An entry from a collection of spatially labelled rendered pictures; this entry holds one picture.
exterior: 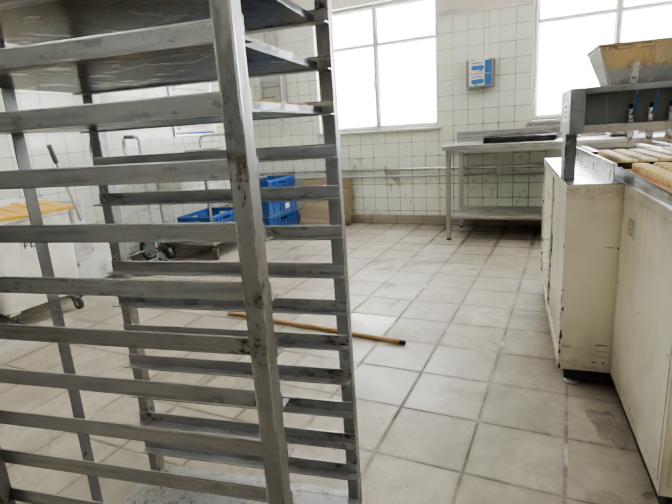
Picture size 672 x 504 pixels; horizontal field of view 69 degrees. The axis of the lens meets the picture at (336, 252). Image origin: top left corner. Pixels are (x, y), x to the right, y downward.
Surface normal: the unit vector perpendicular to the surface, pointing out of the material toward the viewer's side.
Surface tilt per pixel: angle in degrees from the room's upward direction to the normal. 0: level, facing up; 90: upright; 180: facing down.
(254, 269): 90
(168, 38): 90
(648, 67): 115
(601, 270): 90
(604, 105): 90
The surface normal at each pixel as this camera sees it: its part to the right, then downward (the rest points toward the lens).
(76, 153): 0.90, 0.04
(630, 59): -0.26, 0.64
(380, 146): -0.42, 0.25
